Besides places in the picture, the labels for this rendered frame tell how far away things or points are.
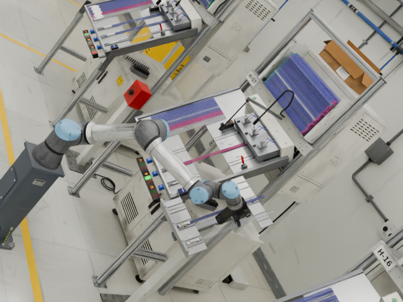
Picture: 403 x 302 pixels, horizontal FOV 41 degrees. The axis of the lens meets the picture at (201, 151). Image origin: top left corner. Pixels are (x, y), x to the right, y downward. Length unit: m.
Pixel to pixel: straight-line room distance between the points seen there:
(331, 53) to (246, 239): 1.33
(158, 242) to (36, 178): 0.99
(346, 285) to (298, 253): 2.04
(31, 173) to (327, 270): 2.66
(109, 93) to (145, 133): 1.92
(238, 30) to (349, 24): 1.34
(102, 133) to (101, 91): 1.77
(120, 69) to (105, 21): 0.38
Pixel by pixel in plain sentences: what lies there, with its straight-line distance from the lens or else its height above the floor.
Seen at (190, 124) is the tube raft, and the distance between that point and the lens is 3.27.
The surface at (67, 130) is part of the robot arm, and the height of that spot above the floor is 0.77.
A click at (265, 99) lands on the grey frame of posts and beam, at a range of 3.34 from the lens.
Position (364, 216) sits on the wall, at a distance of 4.45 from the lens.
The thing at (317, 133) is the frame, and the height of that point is 1.46.
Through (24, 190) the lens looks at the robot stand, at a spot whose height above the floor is 0.38.
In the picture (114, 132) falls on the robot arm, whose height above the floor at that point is 0.88.
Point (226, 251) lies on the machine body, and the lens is 3.54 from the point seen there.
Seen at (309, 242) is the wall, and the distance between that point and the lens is 4.65.
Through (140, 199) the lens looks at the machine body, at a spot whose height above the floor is 0.29.
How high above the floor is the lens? 1.96
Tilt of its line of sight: 20 degrees down
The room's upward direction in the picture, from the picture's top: 43 degrees clockwise
